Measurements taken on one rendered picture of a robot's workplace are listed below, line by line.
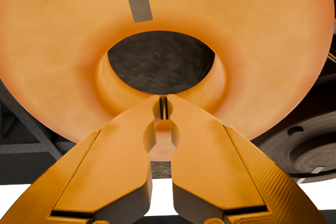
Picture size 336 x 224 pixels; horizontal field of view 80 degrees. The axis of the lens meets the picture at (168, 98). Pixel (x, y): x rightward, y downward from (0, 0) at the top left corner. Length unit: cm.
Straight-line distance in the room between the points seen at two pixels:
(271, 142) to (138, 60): 34
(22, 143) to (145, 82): 595
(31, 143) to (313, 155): 614
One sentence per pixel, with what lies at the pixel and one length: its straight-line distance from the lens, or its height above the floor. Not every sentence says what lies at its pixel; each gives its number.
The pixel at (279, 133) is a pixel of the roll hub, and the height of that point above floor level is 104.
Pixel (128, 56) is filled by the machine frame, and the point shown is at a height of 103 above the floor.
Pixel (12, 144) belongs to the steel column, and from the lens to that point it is 661.
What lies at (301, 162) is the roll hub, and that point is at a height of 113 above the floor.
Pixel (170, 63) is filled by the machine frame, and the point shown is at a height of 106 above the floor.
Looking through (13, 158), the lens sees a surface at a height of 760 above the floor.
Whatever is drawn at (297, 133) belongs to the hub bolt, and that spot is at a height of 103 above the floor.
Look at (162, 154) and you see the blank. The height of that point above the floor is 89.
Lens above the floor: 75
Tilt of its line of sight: 45 degrees up
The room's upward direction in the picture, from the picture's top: 176 degrees clockwise
